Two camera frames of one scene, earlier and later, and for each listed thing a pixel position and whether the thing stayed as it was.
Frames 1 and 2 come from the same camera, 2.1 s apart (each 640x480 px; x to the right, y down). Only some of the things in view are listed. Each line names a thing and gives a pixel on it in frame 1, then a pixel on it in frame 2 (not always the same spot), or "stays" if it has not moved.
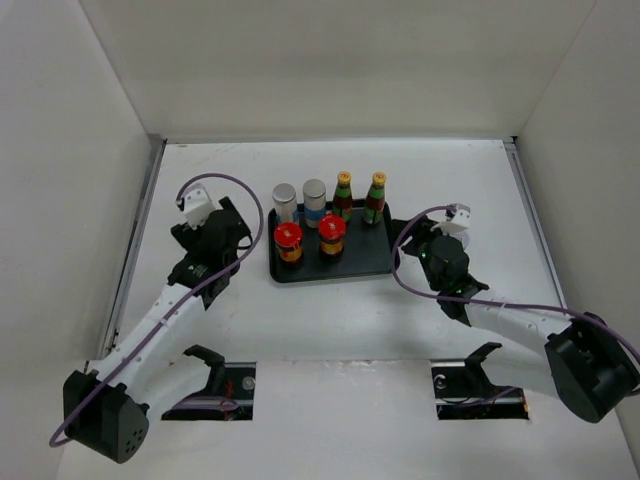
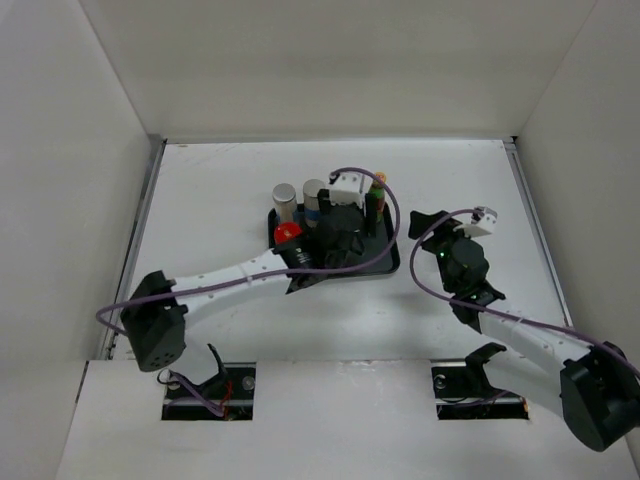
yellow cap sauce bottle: [374, 204] stays
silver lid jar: [314, 192] stays
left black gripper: [191, 238] -> [369, 218]
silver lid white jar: [285, 199] stays
